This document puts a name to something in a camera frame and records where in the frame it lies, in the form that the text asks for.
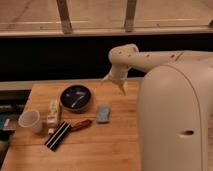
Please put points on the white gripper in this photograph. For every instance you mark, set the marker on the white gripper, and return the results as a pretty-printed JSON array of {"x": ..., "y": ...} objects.
[{"x": 118, "y": 76}]

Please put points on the dark ceramic bowl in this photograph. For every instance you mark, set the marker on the dark ceramic bowl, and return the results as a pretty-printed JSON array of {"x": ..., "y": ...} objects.
[{"x": 76, "y": 98}]

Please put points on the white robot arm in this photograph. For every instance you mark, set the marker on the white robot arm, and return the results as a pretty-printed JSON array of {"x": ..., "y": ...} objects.
[{"x": 175, "y": 101}]

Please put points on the blue sponge block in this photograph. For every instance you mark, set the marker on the blue sponge block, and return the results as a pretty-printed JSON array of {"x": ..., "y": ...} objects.
[{"x": 103, "y": 113}]

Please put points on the black striped box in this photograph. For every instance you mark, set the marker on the black striped box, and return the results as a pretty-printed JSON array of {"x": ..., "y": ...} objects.
[{"x": 57, "y": 137}]

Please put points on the translucent plastic cup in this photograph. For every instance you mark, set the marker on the translucent plastic cup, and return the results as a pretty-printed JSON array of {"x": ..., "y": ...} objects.
[{"x": 31, "y": 120}]

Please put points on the blue object at left edge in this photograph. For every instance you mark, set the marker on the blue object at left edge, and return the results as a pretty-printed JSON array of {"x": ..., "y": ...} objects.
[{"x": 8, "y": 122}]

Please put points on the brown wooden handle tool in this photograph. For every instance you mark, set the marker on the brown wooden handle tool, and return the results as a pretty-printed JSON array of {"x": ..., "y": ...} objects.
[{"x": 81, "y": 125}]

